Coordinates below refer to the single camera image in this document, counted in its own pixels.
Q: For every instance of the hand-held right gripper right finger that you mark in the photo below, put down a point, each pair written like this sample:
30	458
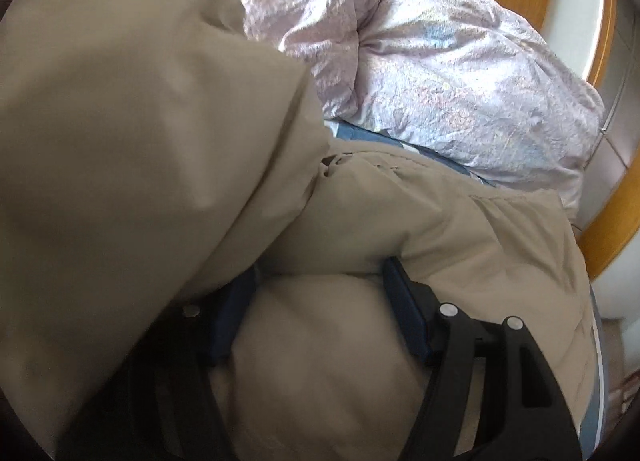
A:
406	311

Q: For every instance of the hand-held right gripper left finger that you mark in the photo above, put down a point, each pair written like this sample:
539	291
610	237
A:
234	313

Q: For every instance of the beige quilted down jacket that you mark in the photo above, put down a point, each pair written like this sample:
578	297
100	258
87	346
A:
150	141

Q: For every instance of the blue striped bed sheet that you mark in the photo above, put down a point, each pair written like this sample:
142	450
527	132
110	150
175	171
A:
370	133

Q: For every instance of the pink floral quilt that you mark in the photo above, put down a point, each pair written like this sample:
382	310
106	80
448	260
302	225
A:
450	81

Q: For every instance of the wooden framed wardrobe door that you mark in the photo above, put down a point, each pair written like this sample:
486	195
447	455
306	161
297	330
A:
570	6

